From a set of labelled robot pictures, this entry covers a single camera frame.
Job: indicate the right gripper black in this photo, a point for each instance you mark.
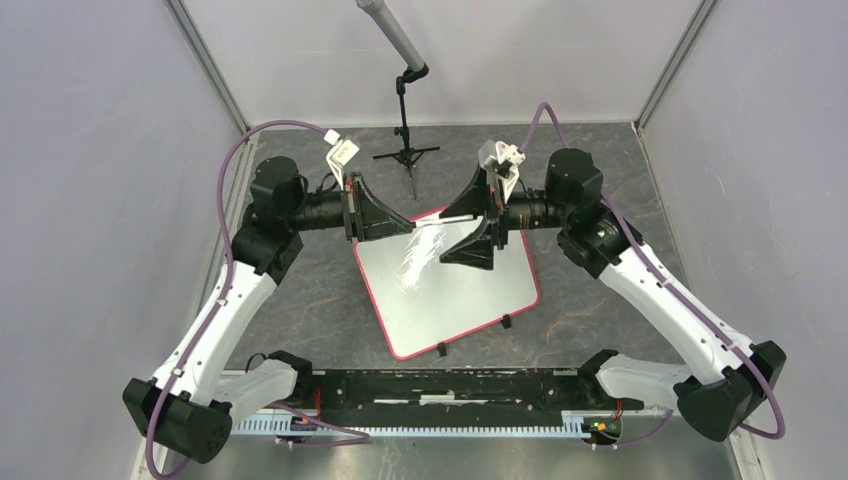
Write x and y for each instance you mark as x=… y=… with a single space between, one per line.
x=476 y=200

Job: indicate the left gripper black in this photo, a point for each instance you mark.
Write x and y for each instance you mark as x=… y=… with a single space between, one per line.
x=365 y=215

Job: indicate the black white marker pen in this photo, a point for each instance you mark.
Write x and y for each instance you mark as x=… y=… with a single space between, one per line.
x=436 y=220

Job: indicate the whiteboard with pink frame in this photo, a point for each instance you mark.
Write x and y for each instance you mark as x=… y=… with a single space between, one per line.
x=421 y=302

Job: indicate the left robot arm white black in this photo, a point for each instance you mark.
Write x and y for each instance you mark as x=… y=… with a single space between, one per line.
x=185 y=406

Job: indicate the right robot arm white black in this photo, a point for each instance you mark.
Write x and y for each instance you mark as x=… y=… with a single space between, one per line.
x=722 y=377

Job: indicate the black tripod stand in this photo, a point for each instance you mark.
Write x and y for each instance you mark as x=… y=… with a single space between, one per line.
x=407 y=156

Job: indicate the grey microphone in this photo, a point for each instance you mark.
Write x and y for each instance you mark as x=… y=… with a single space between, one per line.
x=387 y=23

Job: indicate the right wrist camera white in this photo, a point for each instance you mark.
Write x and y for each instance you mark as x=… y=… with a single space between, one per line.
x=503 y=160

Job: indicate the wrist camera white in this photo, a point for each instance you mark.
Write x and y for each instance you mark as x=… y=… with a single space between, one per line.
x=342 y=151
x=503 y=160

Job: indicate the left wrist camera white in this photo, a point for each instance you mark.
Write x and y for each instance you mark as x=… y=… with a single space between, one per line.
x=342 y=151

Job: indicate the white slotted cable duct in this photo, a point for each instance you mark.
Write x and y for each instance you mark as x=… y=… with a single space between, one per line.
x=275 y=424

